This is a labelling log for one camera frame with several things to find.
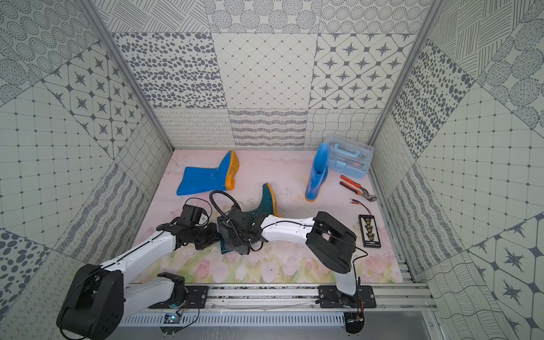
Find green rubber boot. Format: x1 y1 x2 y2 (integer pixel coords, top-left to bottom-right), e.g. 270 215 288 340
218 182 279 255

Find blue rubber boot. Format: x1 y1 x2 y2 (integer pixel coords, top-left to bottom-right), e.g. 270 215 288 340
177 150 239 196
305 143 330 202

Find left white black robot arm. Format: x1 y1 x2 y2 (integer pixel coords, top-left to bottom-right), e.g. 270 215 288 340
56 205 221 339

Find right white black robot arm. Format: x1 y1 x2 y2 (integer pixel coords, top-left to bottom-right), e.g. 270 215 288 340
218 208 358 297

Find white ventilation grille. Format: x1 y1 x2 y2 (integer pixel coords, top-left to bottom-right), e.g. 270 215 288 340
120 311 344 327

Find light blue plastic toolbox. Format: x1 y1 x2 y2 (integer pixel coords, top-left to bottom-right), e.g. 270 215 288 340
324 135 374 179

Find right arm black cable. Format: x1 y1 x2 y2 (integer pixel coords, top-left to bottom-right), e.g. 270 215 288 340
209 190 243 222

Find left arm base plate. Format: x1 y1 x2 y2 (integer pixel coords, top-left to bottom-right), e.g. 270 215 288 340
149 286 209 310

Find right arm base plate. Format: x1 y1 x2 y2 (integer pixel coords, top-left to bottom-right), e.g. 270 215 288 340
315 286 377 308

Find orange handled pliers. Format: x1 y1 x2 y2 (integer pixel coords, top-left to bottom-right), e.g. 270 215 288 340
340 175 378 202

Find aluminium mounting rail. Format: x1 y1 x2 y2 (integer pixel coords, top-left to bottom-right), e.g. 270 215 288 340
86 282 439 313

